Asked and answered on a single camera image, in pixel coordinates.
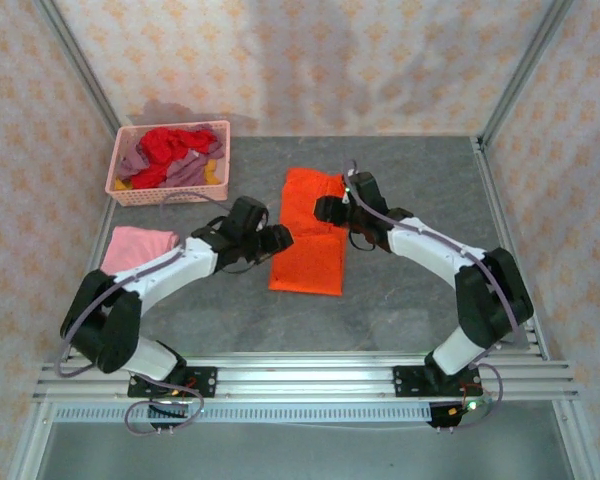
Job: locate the orange t-shirt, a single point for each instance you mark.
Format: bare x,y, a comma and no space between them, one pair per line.
307,265

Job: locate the pink plastic basket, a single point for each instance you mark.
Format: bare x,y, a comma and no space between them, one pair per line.
170,196

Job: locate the red and purple clothes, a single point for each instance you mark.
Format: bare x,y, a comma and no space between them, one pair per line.
185,172

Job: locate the pink folded t-shirt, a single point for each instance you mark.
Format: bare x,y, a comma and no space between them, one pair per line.
135,245

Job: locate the red t-shirt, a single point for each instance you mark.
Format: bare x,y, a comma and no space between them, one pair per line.
162,145

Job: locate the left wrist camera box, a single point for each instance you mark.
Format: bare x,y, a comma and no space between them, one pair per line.
249,212

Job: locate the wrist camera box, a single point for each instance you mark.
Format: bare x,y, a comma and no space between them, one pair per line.
249,212
367,190

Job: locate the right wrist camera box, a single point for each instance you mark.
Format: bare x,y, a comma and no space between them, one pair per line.
367,190

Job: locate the aluminium table edge rail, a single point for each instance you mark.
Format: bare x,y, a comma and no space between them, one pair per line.
495,200

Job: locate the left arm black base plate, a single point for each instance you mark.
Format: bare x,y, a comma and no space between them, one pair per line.
202,382

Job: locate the aluminium mounting rail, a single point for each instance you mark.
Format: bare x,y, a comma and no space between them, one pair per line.
305,380

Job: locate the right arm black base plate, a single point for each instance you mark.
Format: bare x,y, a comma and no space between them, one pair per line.
410,382

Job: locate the aluminium frame post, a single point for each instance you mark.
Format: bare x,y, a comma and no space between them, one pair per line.
80,65
525,70

